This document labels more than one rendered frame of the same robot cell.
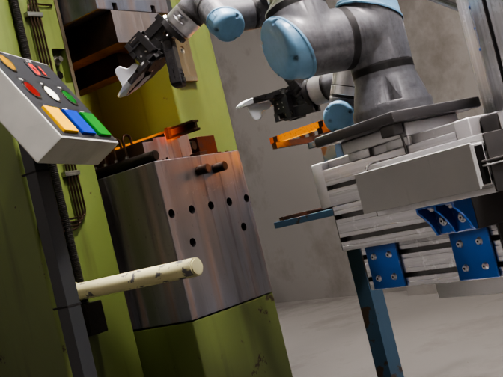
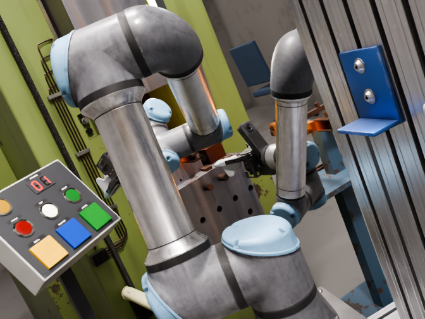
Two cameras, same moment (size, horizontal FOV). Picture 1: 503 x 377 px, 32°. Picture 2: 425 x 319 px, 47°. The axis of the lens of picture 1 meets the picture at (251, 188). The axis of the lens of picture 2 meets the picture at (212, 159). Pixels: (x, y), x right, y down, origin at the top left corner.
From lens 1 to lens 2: 1.26 m
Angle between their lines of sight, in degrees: 25
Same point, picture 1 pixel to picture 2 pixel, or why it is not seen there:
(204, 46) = (213, 50)
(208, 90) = (220, 87)
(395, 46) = (286, 295)
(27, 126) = (19, 270)
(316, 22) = (188, 292)
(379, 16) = (263, 268)
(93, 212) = (134, 226)
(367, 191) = not seen: outside the picture
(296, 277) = not seen: hidden behind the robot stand
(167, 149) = (179, 173)
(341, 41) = (221, 306)
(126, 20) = not seen: hidden behind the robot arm
